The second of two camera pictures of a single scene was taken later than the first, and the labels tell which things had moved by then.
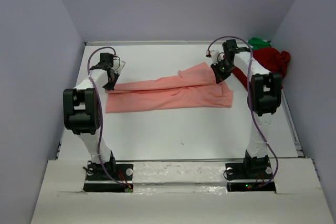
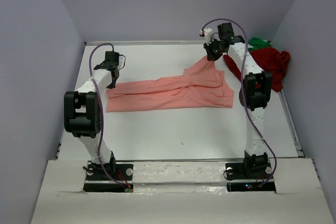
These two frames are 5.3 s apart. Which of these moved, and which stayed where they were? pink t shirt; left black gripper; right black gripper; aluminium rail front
Moved: right black gripper
Stayed: aluminium rail front; left black gripper; pink t shirt
